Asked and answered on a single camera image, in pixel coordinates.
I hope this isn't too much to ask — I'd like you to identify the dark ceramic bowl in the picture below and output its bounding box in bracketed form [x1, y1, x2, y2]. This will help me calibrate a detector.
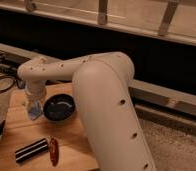
[43, 94, 76, 121]

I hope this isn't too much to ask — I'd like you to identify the black cable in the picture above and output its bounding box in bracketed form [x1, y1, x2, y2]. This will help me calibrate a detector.
[0, 53, 19, 95]

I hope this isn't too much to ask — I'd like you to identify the wooden board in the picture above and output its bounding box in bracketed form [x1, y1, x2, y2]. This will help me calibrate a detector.
[0, 90, 98, 171]

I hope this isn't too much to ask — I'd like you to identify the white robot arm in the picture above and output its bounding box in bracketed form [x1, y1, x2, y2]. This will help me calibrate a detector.
[18, 52, 157, 171]

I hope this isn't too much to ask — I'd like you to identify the black white striped block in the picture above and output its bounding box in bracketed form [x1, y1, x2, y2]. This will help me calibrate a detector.
[15, 138, 48, 163]

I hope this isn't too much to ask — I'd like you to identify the red oblong object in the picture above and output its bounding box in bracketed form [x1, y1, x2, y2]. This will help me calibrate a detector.
[49, 138, 59, 166]

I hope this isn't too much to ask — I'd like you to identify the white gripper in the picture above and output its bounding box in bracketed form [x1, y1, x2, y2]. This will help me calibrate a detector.
[25, 81, 47, 108]

